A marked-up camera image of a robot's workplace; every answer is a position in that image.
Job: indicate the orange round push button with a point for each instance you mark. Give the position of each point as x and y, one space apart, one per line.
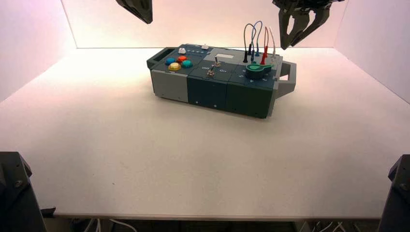
182 58

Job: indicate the green rotary knob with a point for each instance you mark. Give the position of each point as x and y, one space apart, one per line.
255 71

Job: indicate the blue round push button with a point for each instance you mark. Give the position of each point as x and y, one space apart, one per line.
170 60

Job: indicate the teal round push button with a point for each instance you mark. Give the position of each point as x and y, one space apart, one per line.
187 64

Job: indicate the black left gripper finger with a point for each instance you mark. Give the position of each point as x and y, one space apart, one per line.
146 9
129 7

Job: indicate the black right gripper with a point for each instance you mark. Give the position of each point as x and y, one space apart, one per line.
301 3

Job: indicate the teal and grey task box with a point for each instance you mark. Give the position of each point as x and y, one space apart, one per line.
208 86

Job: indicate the white key cap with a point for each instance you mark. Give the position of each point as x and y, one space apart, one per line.
182 50

